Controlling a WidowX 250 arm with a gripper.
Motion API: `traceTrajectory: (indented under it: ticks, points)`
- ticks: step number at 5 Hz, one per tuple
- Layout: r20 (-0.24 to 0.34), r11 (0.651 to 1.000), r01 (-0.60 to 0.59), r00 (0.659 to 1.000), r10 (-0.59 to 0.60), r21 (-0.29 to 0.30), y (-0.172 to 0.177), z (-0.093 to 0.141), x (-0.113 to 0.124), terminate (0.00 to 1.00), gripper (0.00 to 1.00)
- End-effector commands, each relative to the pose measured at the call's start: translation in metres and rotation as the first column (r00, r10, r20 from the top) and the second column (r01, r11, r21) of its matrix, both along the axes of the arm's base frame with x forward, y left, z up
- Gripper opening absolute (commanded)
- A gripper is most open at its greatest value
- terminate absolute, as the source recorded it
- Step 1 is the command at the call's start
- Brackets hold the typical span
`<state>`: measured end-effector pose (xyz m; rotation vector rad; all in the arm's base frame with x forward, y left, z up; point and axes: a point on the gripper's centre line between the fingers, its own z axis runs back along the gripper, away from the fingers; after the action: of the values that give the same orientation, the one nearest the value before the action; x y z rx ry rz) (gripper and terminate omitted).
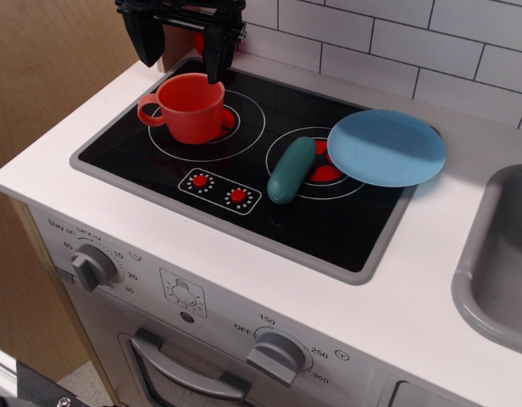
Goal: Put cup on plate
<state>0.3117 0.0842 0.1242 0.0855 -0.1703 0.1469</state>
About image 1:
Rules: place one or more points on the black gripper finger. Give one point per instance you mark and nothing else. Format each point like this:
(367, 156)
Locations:
(146, 35)
(219, 46)

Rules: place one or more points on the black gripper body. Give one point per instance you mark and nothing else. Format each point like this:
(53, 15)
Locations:
(193, 15)

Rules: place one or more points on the red plastic cup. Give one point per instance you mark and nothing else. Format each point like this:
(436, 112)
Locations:
(189, 106)

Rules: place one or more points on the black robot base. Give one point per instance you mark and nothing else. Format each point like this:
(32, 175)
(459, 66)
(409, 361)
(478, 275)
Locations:
(23, 386)

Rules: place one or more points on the blue plastic plate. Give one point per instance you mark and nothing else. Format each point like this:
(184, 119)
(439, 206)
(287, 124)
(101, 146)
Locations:
(386, 148)

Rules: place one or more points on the red toy tomato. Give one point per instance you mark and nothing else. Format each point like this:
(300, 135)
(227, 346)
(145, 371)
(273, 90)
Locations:
(199, 42)

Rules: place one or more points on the green toy cucumber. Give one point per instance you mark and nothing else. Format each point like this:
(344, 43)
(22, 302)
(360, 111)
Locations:
(291, 170)

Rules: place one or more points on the black toy stove top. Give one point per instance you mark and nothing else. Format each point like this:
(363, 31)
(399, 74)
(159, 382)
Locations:
(335, 225)

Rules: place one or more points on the grey timer knob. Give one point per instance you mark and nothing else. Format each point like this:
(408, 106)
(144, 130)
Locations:
(92, 267)

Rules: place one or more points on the grey oven temperature knob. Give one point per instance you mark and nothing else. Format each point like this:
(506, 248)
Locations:
(278, 357)

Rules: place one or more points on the grey toy sink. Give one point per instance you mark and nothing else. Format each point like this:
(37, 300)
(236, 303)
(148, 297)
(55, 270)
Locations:
(487, 283)

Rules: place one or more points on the wooden side post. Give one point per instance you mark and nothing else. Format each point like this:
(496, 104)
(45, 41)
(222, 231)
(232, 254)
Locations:
(178, 42)

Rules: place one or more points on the grey oven door handle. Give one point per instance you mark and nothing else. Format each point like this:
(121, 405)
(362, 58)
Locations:
(227, 387)

